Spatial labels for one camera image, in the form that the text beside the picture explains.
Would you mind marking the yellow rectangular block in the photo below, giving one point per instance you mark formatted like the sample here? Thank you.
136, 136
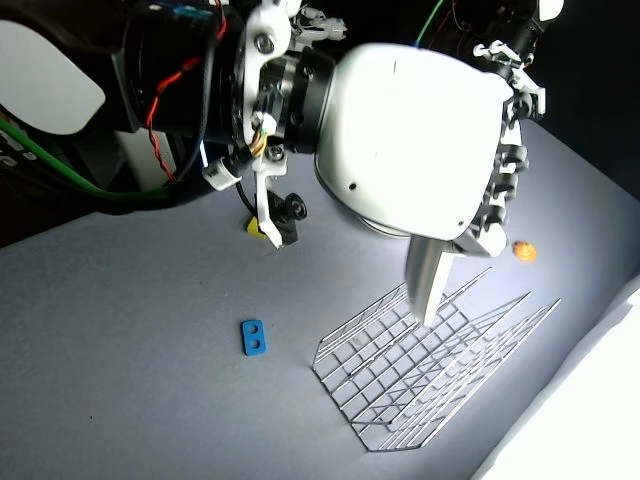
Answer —
254, 229

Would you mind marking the blue block with two holes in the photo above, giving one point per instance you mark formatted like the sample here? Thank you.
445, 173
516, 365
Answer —
246, 337

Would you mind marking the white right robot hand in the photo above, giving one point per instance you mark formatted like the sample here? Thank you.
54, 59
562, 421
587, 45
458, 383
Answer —
410, 140

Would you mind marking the white spare robot hand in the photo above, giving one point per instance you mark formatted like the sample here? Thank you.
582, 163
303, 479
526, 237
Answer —
330, 25

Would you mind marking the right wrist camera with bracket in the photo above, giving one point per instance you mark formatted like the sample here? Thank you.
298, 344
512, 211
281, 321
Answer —
287, 210

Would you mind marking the orange swirl cookie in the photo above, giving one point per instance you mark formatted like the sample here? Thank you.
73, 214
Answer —
525, 252

